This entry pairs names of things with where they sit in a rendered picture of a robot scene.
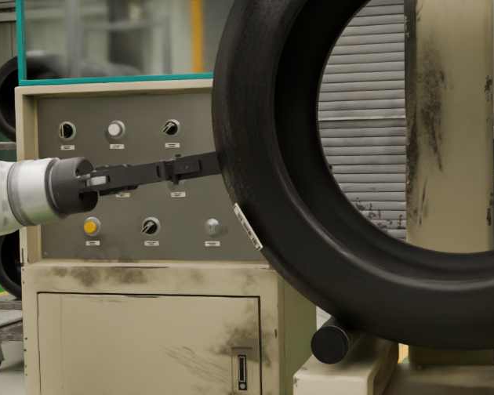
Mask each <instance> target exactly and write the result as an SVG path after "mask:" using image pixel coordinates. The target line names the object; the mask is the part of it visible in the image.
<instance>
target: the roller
mask: <svg viewBox="0 0 494 395"><path fill-rule="evenodd" d="M362 333H363V331H361V330H359V329H356V328H354V327H352V326H350V325H349V324H346V323H344V322H342V321H340V320H338V319H336V318H335V317H333V316H331V317H330V318H329V319H328V320H327V321H326V322H325V323H324V324H323V325H322V326H321V327H320V328H319V329H318V330H317V331H316V332H315V333H314V335H313V337H312V339H311V351H312V353H313V355H314V356H315V357H316V358H317V359H318V360H319V361H320V362H322V363H324V364H336V363H338V362H340V361H341V360H342V359H344V358H345V356H346V355H347V354H348V352H349V351H350V350H351V348H352V346H353V345H354V344H355V343H356V342H357V340H358V339H359V337H360V336H361V334H362Z"/></svg>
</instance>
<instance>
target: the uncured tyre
mask: <svg viewBox="0 0 494 395"><path fill-rule="evenodd" d="M370 1H371V0H234V4H233V5H232V7H231V11H230V13H229V15H228V18H227V21H226V23H225V26H224V29H223V33H222V35H221V39H220V43H219V47H218V51H217V54H216V62H215V67H214V72H213V80H212V131H213V138H214V143H215V148H216V156H217V160H218V163H219V167H220V171H221V175H222V177H223V181H224V184H225V187H226V189H227V192H228V195H229V197H230V200H231V202H232V205H233V206H234V204H236V203H237V204H238V207H239V208H240V209H241V211H242V213H243V215H244V216H245V218H246V219H247V221H248V223H249V225H250V226H251V227H252V230H253V231H254V233H255V235H256V236H257V238H258V239H259V241H260V243H261V245H262V246H263V247H262V248H261V249H260V252H261V253H262V254H263V256H264V257H265V259H266V260H267V261H268V262H269V264H271V265H272V266H273V268H274V269H275V270H276V271H277V272H278V273H279V274H280V275H281V276H282V277H283V278H284V279H285V280H286V281H287V282H288V283H289V284H290V285H291V286H292V287H294V288H295V289H296V290H297V291H298V292H299V293H300V294H301V295H302V296H304V297H305V298H306V299H308V300H309V301H311V302H312V303H313V304H314V305H315V306H317V307H319V308H320V309H322V310H324V311H325V312H326V313H328V314H330V315H332V316H333V317H335V318H336V319H338V320H340V321H342V322H344V323H346V324H349V325H350V326H352V327H354V328H356V329H359V330H361V331H363V332H366V333H369V334H370V335H374V336H376V337H379V338H381V339H386V340H389V341H391V342H397V343H401V344H404V345H407V346H414V347H419V348H425V349H431V350H451V351H461V350H482V349H490V348H494V249H493V250H490V251H485V252H471V253H453V252H439V251H435V250H430V249H426V248H421V247H419V246H415V245H412V244H409V243H407V242H405V241H402V240H400V239H398V238H396V237H394V236H392V235H390V234H388V233H387V232H385V231H384V230H382V229H380V228H379V227H378V226H376V225H375V224H374V223H372V222H371V221H370V220H368V219H367V218H366V217H365V216H364V215H362V214H361V213H360V212H359V211H358V210H357V209H356V208H355V206H354V205H353V204H352V203H351V202H350V200H349V199H348V198H347V196H346V195H345V193H344V192H343V191H342V190H341V188H340V186H339V184H338V183H337V182H336V179H335V178H334V176H333V174H332V172H331V169H330V167H329V164H328V162H327V160H326V157H325V153H324V151H323V147H322V144H321V137H320V132H319V124H318V100H319V93H320V88H321V80H322V77H323V74H324V71H325V66H326V64H327V62H328V59H329V56H330V54H331V52H332V50H333V48H334V46H335V44H336V42H337V40H338V39H339V37H340V35H341V34H342V33H343V31H344V29H345V28H346V26H347V25H348V24H349V23H350V22H351V20H352V19H353V18H354V17H355V16H356V15H357V13H358V12H359V11H360V10H361V9H362V8H363V7H364V6H365V5H367V4H368V3H369V2H370Z"/></svg>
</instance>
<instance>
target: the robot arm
mask: <svg viewBox="0 0 494 395"><path fill-rule="evenodd" d="M175 156H176V157H175V159H176V160H173V159H169V160H168V161H163V160H160V161H159V162H154V163H149V164H143V165H105V166H97V167H95V170H94V169H93V166H92V164H91V163H90V161H89V160H88V159H86V158H84V157H76V158H68V159H63V160H60V159H59V158H57V157H55V158H46V159H39V158H37V159H32V160H23V161H18V162H6V161H0V236H2V235H5V234H11V233H12V232H15V231H16V230H19V229H21V228H23V227H26V226H37V225H38V224H44V223H54V222H59V221H63V220H65V219H66V218H67V217H68V216H69V215H71V214H77V213H82V212H90V211H92V210H93V209H94V208H95V207H96V204H97V202H98V195H100V196H102V197H103V196H106V195H114V194H119V193H120V192H121V191H125V190H135V189H136V188H137V187H138V186H139V185H144V184H149V183H157V182H165V181H167V180H172V181H173V185H175V184H179V180H184V179H193V178H198V177H204V176H213V175H219V174H221V171H220V167H219V163H218V160H217V156H216V152H215V151H213V152H208V153H203V154H194V155H189V156H183V157H181V154H176V155H175ZM117 187H118V188H117Z"/></svg>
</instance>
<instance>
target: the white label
mask: <svg viewBox="0 0 494 395"><path fill-rule="evenodd" d="M233 210H234V212H235V214H236V216H237V217H238V219H239V220H240V222H241V224H242V226H243V227H244V228H245V231H246V232H247V234H248V235H249V237H250V239H251V240H252V242H253V244H254V245H255V247H256V249H257V250H258V251H259V250H260V249H261V248H262V247H263V246H262V245H261V243H260V241H259V239H258V238H257V236H256V235H255V233H254V231H253V230H252V227H251V226H250V225H249V223H248V221H247V219H246V218H245V216H244V215H243V213H242V211H241V209H240V208H239V207H238V204H237V203H236V204H234V207H233Z"/></svg>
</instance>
